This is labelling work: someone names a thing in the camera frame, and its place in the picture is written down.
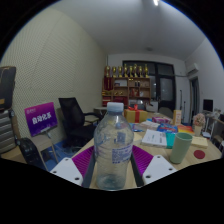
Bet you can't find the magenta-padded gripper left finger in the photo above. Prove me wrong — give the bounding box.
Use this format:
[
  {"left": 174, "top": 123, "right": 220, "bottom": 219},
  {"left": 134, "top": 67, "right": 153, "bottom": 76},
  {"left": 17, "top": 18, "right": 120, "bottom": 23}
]
[{"left": 49, "top": 145, "right": 98, "bottom": 189}]

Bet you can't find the grey chair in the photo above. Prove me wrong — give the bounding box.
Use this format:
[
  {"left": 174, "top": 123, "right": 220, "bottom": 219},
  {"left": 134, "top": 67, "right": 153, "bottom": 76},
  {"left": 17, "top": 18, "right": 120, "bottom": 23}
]
[{"left": 158, "top": 106, "right": 174, "bottom": 119}]

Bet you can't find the blue printed book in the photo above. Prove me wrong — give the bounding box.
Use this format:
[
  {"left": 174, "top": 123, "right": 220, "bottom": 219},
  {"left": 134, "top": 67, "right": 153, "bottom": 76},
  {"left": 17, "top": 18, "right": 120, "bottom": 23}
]
[{"left": 156, "top": 123, "right": 179, "bottom": 134}]

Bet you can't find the orange book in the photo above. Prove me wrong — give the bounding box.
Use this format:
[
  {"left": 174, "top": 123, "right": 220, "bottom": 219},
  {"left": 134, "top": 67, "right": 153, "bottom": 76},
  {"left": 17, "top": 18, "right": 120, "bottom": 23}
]
[{"left": 177, "top": 124, "right": 195, "bottom": 135}]

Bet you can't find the clear plastic water bottle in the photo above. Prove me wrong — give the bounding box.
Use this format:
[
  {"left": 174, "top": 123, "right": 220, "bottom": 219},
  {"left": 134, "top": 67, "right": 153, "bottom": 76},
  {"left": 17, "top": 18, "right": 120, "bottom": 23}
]
[{"left": 93, "top": 101, "right": 135, "bottom": 191}]

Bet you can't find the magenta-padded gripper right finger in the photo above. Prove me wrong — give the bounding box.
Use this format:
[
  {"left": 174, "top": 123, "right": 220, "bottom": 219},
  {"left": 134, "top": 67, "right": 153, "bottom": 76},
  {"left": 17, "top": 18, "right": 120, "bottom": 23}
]
[{"left": 129, "top": 144, "right": 178, "bottom": 188}]

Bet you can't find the purple sign board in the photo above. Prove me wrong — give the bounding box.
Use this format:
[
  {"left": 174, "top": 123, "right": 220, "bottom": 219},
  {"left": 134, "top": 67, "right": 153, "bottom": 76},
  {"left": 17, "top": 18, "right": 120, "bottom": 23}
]
[{"left": 24, "top": 101, "right": 59, "bottom": 138}]

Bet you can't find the yellow gift box red ribbon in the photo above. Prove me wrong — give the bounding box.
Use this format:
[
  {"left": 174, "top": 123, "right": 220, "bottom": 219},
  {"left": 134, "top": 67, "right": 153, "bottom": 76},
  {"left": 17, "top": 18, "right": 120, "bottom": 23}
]
[{"left": 123, "top": 104, "right": 148, "bottom": 124}]

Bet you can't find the black computer monitor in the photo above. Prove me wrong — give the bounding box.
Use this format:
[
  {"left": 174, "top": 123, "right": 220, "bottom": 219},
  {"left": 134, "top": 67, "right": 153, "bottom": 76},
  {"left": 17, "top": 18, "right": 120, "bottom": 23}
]
[{"left": 202, "top": 98, "right": 214, "bottom": 113}]

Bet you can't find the black low chair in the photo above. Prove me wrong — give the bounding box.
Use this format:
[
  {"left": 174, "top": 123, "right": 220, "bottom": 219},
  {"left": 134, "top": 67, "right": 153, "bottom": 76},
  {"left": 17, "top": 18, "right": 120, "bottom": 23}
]
[{"left": 15, "top": 137, "right": 48, "bottom": 171}]

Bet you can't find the striped grey cushion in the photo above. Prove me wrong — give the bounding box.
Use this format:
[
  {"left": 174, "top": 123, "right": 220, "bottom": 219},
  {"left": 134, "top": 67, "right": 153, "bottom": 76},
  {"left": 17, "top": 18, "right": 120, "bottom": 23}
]
[{"left": 0, "top": 109, "right": 18, "bottom": 154}]

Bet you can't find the wooden shelf unit with trophies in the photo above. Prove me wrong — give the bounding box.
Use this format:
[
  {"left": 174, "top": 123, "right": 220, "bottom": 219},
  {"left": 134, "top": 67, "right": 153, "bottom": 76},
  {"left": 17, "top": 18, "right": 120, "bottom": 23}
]
[{"left": 101, "top": 63, "right": 152, "bottom": 109}]

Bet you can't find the black framed glass door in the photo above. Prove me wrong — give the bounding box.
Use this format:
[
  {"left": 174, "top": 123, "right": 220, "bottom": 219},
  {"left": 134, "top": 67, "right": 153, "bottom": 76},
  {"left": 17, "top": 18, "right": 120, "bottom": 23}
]
[{"left": 122, "top": 60, "right": 177, "bottom": 114}]

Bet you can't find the white wall air conditioner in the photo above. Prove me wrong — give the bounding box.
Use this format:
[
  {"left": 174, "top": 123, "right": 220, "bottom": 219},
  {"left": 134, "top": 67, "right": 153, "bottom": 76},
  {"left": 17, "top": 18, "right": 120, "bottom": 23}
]
[{"left": 185, "top": 63, "right": 200, "bottom": 76}]

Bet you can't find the black office chair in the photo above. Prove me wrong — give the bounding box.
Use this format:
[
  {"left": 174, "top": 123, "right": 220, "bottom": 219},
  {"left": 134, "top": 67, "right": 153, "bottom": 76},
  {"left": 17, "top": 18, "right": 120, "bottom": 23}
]
[{"left": 58, "top": 97, "right": 103, "bottom": 148}]

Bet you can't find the pale green cup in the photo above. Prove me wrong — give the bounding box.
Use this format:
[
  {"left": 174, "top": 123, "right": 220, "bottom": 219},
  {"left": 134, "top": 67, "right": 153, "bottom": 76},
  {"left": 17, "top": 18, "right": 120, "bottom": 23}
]
[{"left": 169, "top": 132, "right": 193, "bottom": 165}]

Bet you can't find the pink box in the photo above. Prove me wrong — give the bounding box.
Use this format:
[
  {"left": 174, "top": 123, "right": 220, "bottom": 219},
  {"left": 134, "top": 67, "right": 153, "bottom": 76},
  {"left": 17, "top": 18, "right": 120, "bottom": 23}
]
[{"left": 151, "top": 115, "right": 173, "bottom": 125}]

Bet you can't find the large beige book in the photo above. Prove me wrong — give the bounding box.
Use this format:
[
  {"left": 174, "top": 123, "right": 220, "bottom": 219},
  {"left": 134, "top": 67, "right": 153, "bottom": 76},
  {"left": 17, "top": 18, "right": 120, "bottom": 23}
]
[{"left": 190, "top": 135, "right": 209, "bottom": 150}]

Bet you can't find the flat round red coaster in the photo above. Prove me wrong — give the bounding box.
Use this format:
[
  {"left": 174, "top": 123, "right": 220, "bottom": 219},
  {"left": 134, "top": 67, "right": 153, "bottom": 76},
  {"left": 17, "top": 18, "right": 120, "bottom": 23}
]
[{"left": 193, "top": 149, "right": 206, "bottom": 160}]

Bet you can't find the orange standing card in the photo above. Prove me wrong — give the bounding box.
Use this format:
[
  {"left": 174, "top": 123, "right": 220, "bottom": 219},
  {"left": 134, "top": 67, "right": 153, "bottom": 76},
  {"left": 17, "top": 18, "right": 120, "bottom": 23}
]
[{"left": 172, "top": 109, "right": 183, "bottom": 126}]

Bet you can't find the white printed booklet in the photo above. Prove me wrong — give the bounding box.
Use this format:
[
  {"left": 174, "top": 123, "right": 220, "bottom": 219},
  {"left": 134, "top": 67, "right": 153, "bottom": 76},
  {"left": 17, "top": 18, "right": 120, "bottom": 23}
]
[{"left": 140, "top": 128, "right": 168, "bottom": 148}]

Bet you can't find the teal book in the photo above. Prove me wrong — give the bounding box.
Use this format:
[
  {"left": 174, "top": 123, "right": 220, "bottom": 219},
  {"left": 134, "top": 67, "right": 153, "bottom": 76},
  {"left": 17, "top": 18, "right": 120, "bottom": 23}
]
[{"left": 165, "top": 132, "right": 177, "bottom": 150}]

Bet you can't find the dark brown case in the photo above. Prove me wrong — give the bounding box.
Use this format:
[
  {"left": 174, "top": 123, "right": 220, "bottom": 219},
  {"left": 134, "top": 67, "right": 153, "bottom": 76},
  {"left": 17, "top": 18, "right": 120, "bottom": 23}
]
[{"left": 0, "top": 65, "right": 17, "bottom": 111}]

